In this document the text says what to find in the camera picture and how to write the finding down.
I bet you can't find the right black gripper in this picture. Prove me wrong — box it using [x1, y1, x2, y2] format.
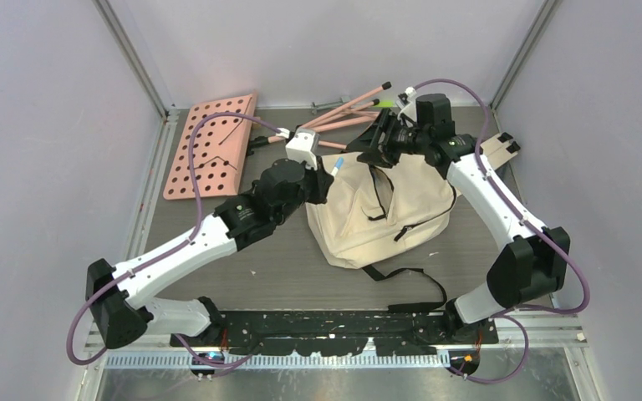
[347, 108, 431, 170]

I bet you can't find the white marker blue cap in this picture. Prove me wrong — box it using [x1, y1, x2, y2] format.
[330, 157, 344, 177]

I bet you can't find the beige canvas backpack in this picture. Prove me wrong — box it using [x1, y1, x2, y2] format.
[305, 131, 522, 314]

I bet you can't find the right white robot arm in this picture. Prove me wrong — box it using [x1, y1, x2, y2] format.
[348, 94, 570, 343]

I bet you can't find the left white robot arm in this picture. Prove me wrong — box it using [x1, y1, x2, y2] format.
[85, 157, 344, 350]

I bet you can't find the pink folding stand tripod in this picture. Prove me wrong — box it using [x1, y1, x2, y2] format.
[246, 81, 392, 156]

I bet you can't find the grey metal bolt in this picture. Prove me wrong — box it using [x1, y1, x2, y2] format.
[310, 96, 350, 115]

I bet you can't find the pink perforated music stand desk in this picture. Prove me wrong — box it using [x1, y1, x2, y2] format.
[163, 91, 257, 201]

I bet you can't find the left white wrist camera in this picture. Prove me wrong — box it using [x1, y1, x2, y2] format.
[273, 128, 319, 170]

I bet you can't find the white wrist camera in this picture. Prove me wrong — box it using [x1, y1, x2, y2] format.
[273, 128, 319, 170]
[395, 87, 417, 122]

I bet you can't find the green block at wall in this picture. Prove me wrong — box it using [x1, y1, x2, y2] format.
[376, 100, 395, 108]

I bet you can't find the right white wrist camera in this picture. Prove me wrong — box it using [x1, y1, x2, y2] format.
[395, 87, 417, 122]

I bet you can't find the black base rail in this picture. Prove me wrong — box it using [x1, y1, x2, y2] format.
[185, 307, 498, 357]

